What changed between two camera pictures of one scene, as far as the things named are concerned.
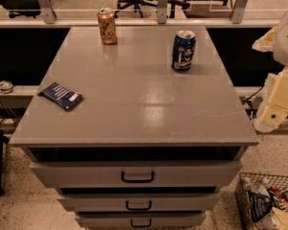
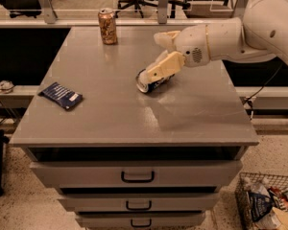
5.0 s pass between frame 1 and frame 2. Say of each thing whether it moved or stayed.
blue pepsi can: moved
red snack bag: stayed
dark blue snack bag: stayed
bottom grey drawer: stayed
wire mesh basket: stayed
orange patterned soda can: stayed
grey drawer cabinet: stayed
